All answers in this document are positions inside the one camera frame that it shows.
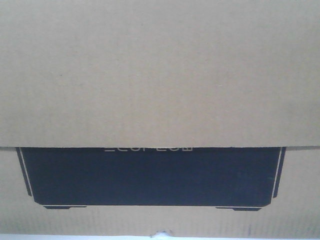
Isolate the brown cardboard box black print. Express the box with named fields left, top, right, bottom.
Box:
left=0, top=0, right=320, bottom=238

